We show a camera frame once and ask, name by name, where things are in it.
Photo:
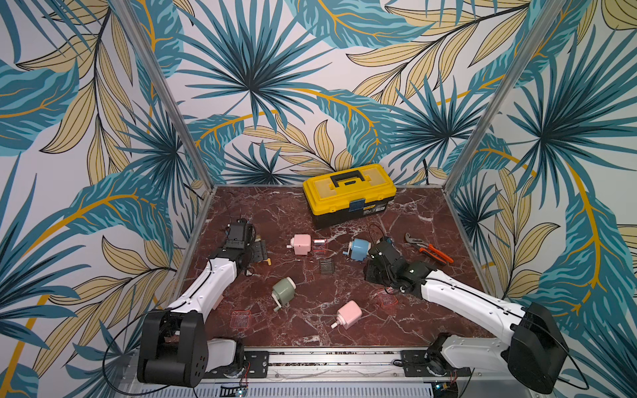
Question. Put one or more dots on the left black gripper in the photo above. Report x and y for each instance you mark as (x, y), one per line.
(260, 249)

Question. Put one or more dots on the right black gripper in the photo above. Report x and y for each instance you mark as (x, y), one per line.
(375, 269)

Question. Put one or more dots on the pink transparent tray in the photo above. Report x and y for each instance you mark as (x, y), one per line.
(387, 303)
(320, 247)
(240, 319)

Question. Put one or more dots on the pink pencil sharpener front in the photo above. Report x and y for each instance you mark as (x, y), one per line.
(347, 315)

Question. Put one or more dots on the pink pencil sharpener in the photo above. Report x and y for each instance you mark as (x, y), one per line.
(301, 244)
(347, 315)

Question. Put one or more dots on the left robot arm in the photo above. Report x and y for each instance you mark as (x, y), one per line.
(174, 348)

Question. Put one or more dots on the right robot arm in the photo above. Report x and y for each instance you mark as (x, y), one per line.
(525, 341)

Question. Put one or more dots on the blue pencil sharpener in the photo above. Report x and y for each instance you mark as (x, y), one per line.
(358, 249)

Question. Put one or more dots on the pink pencil sharpener back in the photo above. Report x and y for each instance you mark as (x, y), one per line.
(301, 244)

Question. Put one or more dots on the green pencil sharpener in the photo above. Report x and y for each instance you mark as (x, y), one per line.
(283, 292)

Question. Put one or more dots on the pink transparent tray back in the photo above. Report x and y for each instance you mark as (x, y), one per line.
(320, 247)

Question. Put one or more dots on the yellow black toolbox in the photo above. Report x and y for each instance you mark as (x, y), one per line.
(348, 195)

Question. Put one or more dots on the orange handled pliers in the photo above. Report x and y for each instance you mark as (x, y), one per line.
(429, 250)

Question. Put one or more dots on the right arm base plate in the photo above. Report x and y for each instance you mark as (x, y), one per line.
(423, 363)

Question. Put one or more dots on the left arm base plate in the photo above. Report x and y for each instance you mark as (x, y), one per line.
(253, 364)

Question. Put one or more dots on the aluminium front rail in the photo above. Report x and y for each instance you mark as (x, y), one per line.
(333, 372)

